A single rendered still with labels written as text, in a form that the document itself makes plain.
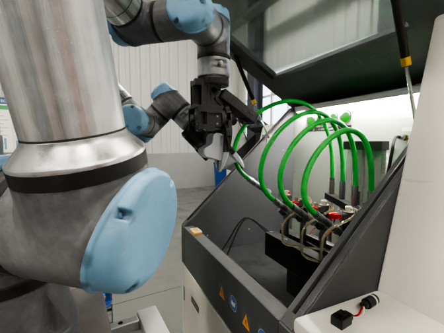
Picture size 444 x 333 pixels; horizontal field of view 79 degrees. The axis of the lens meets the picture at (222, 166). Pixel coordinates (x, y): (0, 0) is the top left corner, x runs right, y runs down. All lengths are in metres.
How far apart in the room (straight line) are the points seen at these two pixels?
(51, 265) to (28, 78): 0.15
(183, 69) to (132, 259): 7.69
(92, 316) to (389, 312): 0.50
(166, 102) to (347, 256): 0.62
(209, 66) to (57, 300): 0.49
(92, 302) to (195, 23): 0.49
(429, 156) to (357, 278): 0.28
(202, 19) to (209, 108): 0.17
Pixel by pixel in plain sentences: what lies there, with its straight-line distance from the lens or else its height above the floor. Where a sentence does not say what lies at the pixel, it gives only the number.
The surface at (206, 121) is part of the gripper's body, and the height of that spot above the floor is 1.33.
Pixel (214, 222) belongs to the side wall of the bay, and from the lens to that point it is 1.15.
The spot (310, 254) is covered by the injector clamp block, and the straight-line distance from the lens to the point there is 0.81.
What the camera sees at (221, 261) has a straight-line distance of 0.80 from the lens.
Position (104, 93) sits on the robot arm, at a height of 1.32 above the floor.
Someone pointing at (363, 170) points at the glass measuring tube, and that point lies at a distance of 1.04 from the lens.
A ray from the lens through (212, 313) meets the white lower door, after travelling 0.93.
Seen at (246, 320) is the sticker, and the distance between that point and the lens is 0.72.
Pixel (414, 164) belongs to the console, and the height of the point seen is 1.24.
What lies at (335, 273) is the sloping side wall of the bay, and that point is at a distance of 0.58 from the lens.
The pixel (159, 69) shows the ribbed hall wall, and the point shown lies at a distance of 7.67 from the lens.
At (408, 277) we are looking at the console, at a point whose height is 1.03.
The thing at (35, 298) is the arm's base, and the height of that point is 1.11.
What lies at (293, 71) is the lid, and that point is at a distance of 1.14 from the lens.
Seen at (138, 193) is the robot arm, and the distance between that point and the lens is 0.23.
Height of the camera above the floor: 1.28
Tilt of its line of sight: 5 degrees down
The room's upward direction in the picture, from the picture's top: straight up
